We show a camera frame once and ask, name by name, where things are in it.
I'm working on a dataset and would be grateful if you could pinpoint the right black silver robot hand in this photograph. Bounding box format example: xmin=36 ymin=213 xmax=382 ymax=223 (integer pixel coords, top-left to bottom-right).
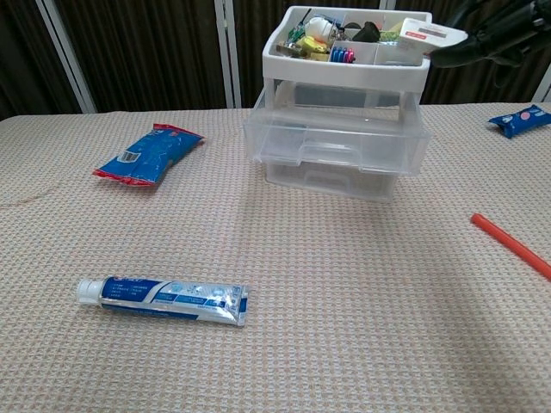
xmin=430 ymin=0 xmax=551 ymax=70

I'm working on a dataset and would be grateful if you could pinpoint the small white red-print box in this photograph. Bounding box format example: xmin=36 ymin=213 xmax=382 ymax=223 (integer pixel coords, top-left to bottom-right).
xmin=398 ymin=17 xmax=468 ymax=55

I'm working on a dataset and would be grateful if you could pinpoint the clear plastic drawer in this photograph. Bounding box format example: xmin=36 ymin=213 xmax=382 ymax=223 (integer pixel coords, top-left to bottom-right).
xmin=265 ymin=159 xmax=398 ymax=203
xmin=243 ymin=88 xmax=431 ymax=177

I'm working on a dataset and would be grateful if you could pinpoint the small blue snack packet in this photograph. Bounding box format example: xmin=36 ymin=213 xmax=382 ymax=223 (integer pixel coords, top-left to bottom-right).
xmin=487 ymin=104 xmax=551 ymax=139

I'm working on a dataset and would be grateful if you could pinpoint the black lump item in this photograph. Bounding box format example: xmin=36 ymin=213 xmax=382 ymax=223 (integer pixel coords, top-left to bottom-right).
xmin=351 ymin=20 xmax=382 ymax=43

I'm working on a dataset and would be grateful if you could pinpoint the coloured disc stack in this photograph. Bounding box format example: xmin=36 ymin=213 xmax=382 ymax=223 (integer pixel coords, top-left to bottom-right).
xmin=329 ymin=45 xmax=356 ymax=64

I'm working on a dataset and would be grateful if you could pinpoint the white round small item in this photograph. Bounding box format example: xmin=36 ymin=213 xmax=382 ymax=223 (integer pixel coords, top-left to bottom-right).
xmin=306 ymin=15 xmax=333 ymax=39

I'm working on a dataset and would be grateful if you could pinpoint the yellow small toy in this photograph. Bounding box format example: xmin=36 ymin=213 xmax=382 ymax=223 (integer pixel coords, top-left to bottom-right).
xmin=298 ymin=35 xmax=331 ymax=61

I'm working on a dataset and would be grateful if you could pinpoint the red plastic stick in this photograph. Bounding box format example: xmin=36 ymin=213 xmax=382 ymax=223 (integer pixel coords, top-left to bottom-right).
xmin=469 ymin=213 xmax=551 ymax=283

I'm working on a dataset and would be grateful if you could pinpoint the beige woven tablecloth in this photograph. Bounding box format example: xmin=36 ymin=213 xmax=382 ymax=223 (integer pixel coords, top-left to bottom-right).
xmin=0 ymin=102 xmax=551 ymax=413

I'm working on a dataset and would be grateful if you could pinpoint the blue red-edged snack bag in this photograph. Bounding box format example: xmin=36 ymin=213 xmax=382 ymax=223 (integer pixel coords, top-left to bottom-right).
xmin=91 ymin=123 xmax=206 ymax=188

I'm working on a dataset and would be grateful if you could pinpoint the blue white toothpaste tube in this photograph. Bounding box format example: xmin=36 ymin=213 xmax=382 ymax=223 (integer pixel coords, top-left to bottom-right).
xmin=76 ymin=275 xmax=251 ymax=329

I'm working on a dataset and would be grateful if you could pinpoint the white organizer tray with items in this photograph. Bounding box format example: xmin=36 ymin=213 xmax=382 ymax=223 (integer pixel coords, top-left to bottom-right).
xmin=261 ymin=4 xmax=433 ymax=203

